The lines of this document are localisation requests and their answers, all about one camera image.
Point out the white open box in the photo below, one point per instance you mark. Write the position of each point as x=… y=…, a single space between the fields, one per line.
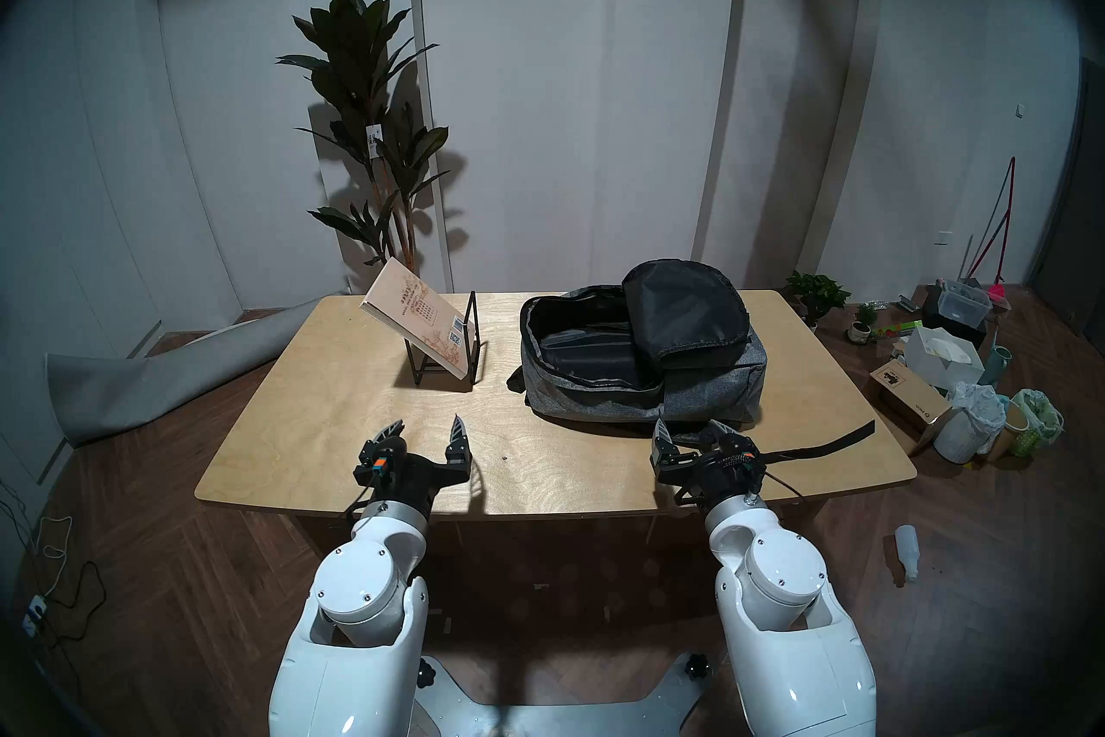
x=937 y=364

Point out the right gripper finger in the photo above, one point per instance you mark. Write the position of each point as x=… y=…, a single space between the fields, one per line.
x=729 y=437
x=665 y=446

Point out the tall dark leafy plant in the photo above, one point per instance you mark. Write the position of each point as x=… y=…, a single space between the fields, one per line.
x=354 y=44

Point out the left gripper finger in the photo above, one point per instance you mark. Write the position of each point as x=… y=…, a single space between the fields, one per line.
x=457 y=446
x=388 y=435

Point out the black base knob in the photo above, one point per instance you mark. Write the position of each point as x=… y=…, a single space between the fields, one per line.
x=697 y=666
x=426 y=673

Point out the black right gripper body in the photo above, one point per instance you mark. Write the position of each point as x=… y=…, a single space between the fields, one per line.
x=699 y=480

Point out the beige paperback book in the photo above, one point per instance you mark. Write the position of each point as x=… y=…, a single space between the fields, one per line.
x=414 y=312

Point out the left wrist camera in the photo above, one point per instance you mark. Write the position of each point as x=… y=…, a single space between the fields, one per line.
x=380 y=469

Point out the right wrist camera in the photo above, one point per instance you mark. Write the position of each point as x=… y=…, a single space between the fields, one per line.
x=742 y=468

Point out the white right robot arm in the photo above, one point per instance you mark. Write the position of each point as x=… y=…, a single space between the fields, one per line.
x=777 y=571

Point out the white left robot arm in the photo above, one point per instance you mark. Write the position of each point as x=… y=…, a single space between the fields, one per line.
x=363 y=580

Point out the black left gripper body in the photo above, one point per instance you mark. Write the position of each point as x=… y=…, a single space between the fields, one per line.
x=419 y=485

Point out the brown cardboard box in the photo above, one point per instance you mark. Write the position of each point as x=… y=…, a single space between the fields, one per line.
x=906 y=394

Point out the bushy green potted plant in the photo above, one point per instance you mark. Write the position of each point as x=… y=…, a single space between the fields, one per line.
x=816 y=291

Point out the white bag lined bin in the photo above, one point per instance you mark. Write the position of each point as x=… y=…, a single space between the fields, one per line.
x=971 y=424

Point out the grey and black backpack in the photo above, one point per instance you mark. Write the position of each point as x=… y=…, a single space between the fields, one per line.
x=604 y=390

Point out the white plastic bottle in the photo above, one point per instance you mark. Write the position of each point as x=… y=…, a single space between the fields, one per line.
x=906 y=550

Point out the tan paper cup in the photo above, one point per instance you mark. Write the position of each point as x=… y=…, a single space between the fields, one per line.
x=1010 y=429

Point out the green yellow toy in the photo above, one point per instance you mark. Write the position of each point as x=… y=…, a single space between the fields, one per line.
x=898 y=328

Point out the tiny plant in white pot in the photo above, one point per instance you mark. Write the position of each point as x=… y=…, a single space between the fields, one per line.
x=859 y=329

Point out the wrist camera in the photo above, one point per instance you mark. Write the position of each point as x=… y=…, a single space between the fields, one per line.
x=742 y=468
x=380 y=469

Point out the white power strip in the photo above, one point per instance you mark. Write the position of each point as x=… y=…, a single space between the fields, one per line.
x=34 y=614

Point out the rolled grey floor mat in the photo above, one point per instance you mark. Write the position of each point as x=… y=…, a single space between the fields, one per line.
x=155 y=381

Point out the clear plastic storage box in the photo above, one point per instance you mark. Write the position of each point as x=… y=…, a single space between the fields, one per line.
x=962 y=303

